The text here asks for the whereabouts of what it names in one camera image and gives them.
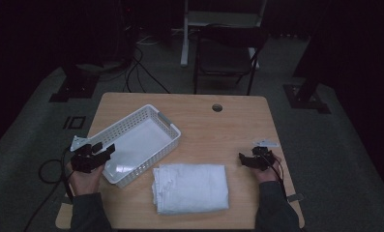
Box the black folding chair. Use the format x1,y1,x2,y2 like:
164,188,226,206
192,24,269,97

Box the black stand base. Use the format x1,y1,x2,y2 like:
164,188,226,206
48,63,101,103
282,75,332,115

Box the white plastic basket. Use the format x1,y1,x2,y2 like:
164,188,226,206
86,103,182,189

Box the black floor cables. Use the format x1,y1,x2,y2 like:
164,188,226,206
123,44,172,95

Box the black cable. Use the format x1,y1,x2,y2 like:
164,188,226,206
264,154,288,198
23,147,75,232

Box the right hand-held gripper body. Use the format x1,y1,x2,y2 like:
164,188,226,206
248,139,281,172

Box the person's right hand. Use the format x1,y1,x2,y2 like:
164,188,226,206
251,153,283,185

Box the white cloth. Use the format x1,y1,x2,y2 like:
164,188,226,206
151,162,230,216

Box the person's left hand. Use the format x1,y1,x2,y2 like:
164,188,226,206
65,160,105,196

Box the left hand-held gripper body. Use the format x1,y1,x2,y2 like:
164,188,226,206
70,135,105,174

